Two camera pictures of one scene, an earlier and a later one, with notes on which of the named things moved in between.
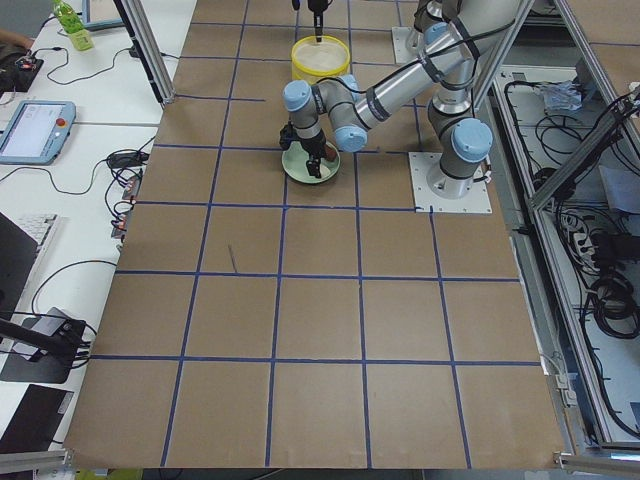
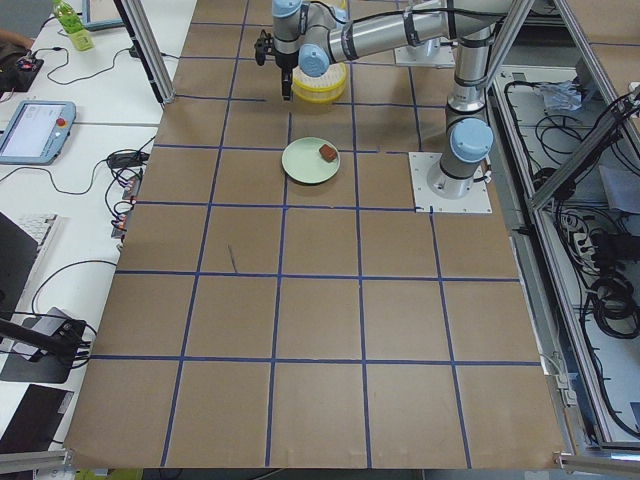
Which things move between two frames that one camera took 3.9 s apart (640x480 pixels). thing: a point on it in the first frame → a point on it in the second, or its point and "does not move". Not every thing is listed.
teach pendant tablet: (38, 133) does not move
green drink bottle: (73, 24) does not move
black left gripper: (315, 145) → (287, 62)
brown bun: (330, 152) does not move
